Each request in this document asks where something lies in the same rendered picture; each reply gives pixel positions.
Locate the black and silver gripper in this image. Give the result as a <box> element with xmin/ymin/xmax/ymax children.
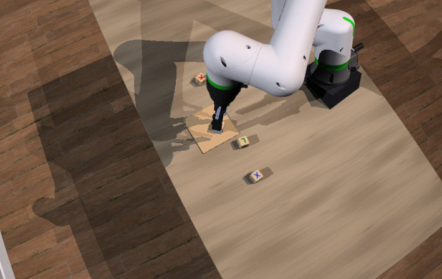
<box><xmin>209</xmin><ymin>94</ymin><xmax>236</xmax><ymax>134</ymax></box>

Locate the tan flat mat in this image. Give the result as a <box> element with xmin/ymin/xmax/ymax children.
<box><xmin>183</xmin><ymin>104</ymin><xmax>239</xmax><ymax>154</ymax></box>

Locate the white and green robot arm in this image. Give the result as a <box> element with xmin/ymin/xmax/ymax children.
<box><xmin>203</xmin><ymin>0</ymin><xmax>364</xmax><ymax>100</ymax></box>

